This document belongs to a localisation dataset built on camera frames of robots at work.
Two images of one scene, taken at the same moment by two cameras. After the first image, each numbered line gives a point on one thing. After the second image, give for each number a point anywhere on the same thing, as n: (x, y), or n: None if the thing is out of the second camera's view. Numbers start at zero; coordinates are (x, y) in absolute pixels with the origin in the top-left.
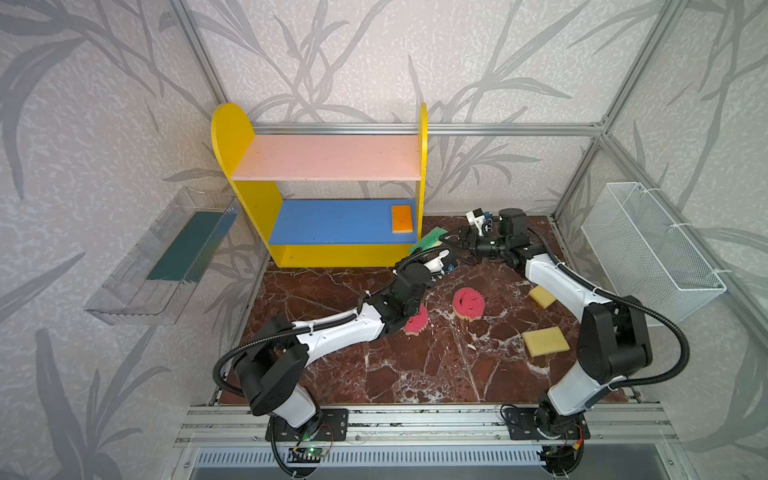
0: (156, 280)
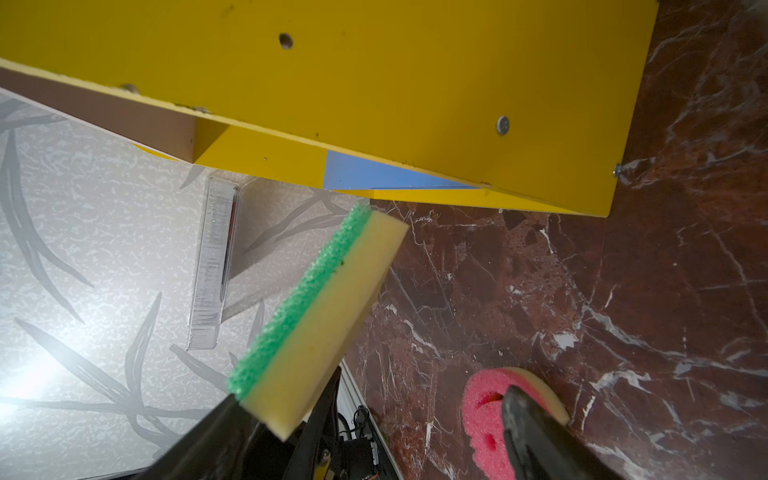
0: (213, 263)
